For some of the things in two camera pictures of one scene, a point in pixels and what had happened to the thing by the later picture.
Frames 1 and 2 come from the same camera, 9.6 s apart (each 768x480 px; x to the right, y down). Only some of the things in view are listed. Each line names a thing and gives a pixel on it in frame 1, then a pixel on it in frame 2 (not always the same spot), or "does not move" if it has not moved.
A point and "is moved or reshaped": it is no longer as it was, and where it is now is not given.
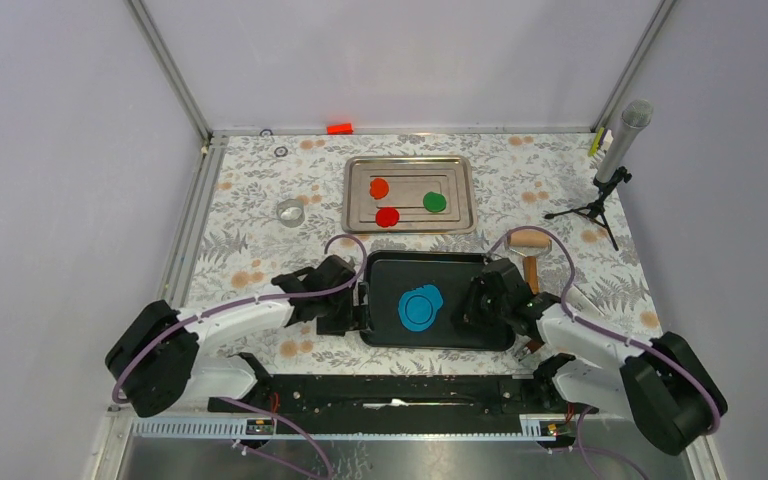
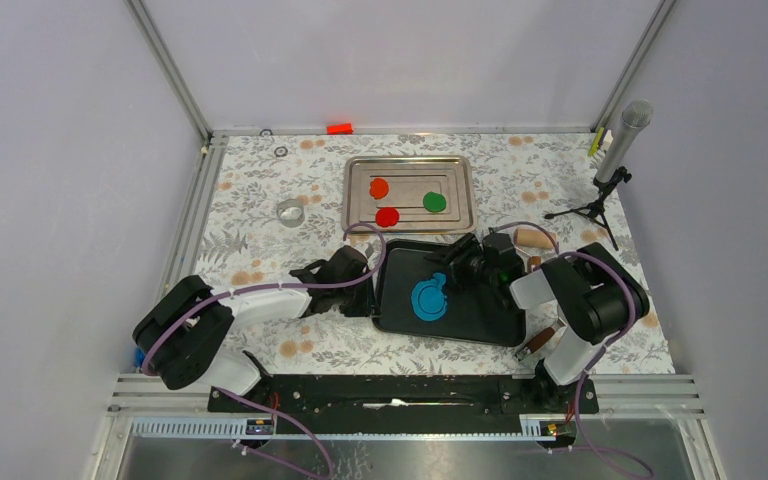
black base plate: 476,404 does not move
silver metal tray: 408,195 does not move
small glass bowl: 290,212 does not move
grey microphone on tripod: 637,114 does not move
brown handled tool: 531,347 does not move
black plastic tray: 412,297 is moved or reshaped
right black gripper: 467,312 to 468,245
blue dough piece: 417,307 is moved or reshaped
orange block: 339,129 does not move
